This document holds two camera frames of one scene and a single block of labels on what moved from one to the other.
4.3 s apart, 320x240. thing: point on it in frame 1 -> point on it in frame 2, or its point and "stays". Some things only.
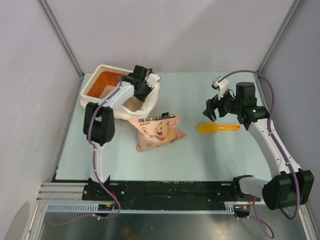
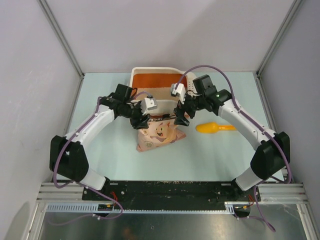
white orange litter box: (102, 81) -> (156, 82)
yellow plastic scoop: (210, 127) stays
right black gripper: (212, 104) -> (179, 112)
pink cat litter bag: (158, 131) stays
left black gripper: (149, 89) -> (138, 124)
